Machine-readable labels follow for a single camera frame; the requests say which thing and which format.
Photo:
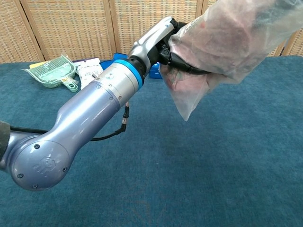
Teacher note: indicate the green dustpan set in wrap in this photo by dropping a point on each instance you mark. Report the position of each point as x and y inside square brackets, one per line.
[53, 73]

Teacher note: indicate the blue fabric pouch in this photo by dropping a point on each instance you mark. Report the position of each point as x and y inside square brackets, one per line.
[118, 58]

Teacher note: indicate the white printed pouch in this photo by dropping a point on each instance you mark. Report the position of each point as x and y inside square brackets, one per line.
[88, 71]

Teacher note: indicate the blue cookie box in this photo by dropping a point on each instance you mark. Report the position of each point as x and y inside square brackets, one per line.
[156, 71]

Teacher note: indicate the blue carpet table cover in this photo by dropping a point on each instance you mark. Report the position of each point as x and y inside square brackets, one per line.
[189, 153]

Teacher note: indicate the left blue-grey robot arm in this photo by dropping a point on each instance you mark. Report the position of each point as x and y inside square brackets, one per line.
[82, 113]

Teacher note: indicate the translucent white zip bag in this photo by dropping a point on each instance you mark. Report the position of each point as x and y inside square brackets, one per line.
[236, 35]

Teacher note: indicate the yellow flat pack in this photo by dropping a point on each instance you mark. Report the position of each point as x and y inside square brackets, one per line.
[36, 64]

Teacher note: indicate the woven wicker folding screen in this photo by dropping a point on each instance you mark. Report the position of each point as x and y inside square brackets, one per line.
[71, 26]

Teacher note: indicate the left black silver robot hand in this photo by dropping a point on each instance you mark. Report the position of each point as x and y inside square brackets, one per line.
[151, 40]

